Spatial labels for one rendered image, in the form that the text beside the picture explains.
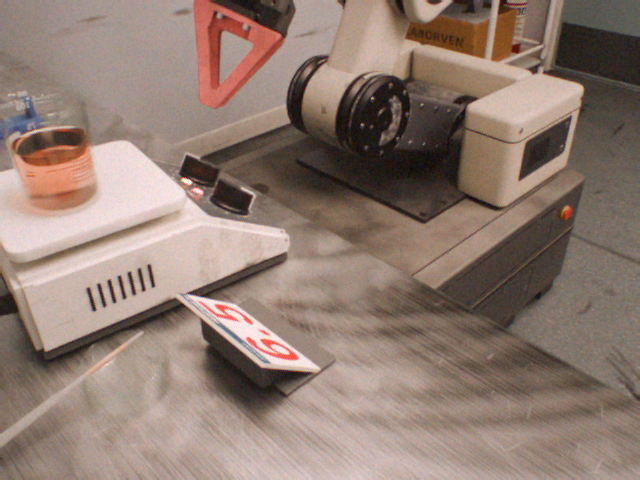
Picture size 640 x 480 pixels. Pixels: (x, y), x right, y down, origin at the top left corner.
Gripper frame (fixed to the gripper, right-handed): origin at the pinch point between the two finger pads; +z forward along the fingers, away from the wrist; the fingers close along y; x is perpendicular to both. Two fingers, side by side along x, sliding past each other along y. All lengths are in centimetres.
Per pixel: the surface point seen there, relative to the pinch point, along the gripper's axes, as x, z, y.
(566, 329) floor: 89, 27, -89
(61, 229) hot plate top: -4.0, 10.2, 14.1
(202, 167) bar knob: 1.2, 5.9, 0.3
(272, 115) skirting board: -4, 18, -206
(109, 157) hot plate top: -5.2, 7.1, 4.5
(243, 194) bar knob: 5.3, 5.7, 4.8
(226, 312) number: 7.5, 12.0, 12.5
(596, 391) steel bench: 30.8, 5.9, 17.0
